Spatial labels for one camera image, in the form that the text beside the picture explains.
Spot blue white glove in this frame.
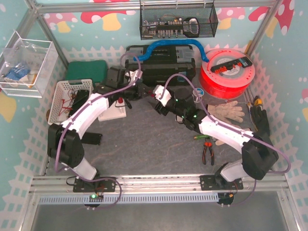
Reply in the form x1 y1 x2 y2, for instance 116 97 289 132
5 63 30 82

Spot red filament spool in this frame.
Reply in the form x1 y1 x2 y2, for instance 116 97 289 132
199 48 256 99

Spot upper white work glove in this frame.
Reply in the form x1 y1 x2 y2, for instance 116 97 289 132
207 101 245 124

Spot black handled screwdriver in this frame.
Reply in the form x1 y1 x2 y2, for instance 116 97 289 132
126 101 132 109

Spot green plastic case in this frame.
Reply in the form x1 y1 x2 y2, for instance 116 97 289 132
64 60 108 86

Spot blue corrugated hose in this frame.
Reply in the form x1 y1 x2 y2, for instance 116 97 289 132
134 39 209 63

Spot white peg fixture base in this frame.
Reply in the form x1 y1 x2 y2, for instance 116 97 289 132
98 101 127 122

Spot solder wire spool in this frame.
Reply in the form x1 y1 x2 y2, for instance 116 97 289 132
192 88 205 103

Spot orange black pliers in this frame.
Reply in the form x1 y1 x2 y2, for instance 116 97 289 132
202 141 215 166

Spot white spring box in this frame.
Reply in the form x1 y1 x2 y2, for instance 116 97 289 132
175 115 183 123

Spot black wire mesh basket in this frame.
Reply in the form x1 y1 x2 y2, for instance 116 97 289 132
140 3 218 40

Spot black yellow rubber glove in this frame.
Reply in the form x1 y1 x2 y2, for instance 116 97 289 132
250 106 270 136

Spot green hand tool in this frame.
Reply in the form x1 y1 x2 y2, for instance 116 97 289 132
193 134 210 140

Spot black toolbox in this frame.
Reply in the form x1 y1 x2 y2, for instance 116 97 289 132
125 45 196 87

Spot black rectangular plate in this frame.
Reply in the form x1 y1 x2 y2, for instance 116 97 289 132
81 132 103 145

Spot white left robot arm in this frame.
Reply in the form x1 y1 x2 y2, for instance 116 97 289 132
47 66 142 182

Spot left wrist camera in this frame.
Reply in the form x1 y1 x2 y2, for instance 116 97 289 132
125 70 142 86

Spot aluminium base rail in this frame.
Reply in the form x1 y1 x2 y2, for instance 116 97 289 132
29 174 289 194

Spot white perforated basket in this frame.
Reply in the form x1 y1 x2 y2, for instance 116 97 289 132
48 79 93 125

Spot black power strip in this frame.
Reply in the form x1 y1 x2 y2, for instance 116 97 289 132
210 56 253 74

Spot black device in basket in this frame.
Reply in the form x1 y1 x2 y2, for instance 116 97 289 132
71 90 90 111

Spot grey slotted cable duct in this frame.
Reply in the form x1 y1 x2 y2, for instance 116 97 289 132
38 192 219 205

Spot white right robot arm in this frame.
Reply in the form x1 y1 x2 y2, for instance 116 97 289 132
153 85 278 182

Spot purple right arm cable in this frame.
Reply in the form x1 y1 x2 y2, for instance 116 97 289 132
163 74 292 207

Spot clear acrylic box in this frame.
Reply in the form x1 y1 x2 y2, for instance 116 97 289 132
0 31 58 98

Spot yellow black tool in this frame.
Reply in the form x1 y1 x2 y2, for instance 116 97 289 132
247 95 263 108

